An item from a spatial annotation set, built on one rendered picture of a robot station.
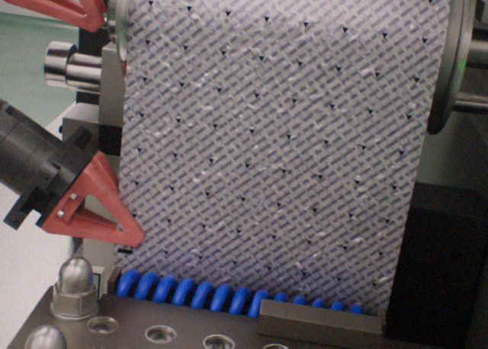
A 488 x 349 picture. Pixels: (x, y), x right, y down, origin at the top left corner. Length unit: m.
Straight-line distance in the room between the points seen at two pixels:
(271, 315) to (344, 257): 0.08
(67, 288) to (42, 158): 0.11
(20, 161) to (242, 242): 0.19
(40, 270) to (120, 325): 0.35
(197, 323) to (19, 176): 0.18
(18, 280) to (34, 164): 0.31
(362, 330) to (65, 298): 0.23
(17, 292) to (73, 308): 0.30
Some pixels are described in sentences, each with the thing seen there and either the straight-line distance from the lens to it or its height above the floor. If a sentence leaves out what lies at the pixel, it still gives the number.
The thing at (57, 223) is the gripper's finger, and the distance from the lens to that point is 0.65.
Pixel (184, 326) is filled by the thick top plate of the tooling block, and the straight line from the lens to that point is 0.61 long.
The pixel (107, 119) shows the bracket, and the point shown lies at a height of 1.14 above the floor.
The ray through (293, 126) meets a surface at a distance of 0.60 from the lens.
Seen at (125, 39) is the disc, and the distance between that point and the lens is 0.60.
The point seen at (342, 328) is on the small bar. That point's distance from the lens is 0.61.
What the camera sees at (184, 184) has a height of 1.12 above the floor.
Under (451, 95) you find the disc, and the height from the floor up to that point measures 1.22.
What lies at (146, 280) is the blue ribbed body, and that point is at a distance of 0.64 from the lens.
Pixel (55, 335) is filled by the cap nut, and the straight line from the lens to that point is 0.52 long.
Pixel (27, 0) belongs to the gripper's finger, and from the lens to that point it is 0.66.
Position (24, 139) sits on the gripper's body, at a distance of 0.64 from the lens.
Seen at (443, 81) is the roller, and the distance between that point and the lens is 0.61.
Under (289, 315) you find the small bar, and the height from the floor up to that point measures 1.05.
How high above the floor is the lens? 1.36
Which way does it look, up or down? 21 degrees down
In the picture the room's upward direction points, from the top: 7 degrees clockwise
